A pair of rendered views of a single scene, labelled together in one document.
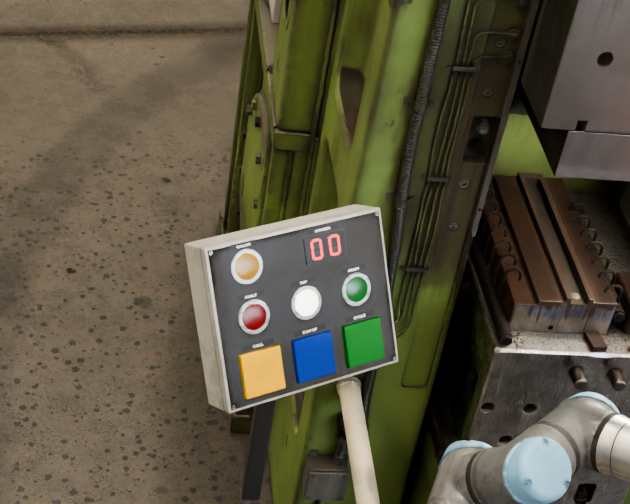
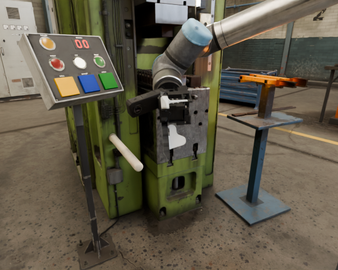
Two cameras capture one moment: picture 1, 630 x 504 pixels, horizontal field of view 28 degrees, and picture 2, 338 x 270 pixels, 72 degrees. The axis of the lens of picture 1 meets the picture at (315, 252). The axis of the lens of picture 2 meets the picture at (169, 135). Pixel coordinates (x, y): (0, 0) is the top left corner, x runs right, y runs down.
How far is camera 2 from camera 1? 1.39 m
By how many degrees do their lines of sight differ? 22
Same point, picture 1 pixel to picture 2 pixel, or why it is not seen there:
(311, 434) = (105, 160)
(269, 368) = (70, 84)
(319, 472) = (112, 172)
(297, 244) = (69, 40)
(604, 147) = (167, 9)
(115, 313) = (41, 175)
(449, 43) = not seen: outside the picture
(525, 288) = not seen: hidden behind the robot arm
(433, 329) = not seen: hidden behind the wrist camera
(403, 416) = (133, 145)
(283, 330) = (72, 72)
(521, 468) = (191, 23)
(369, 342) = (110, 80)
